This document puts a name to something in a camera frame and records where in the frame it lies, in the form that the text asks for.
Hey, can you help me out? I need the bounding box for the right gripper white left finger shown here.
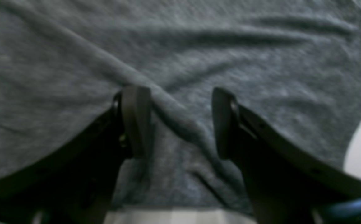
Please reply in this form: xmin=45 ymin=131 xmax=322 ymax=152
xmin=0 ymin=86 xmax=151 ymax=224

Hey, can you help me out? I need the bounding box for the dark grey t-shirt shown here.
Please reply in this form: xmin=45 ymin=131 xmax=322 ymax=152
xmin=0 ymin=0 xmax=361 ymax=215

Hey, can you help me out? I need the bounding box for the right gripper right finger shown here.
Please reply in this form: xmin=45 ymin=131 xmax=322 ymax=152
xmin=211 ymin=87 xmax=361 ymax=224

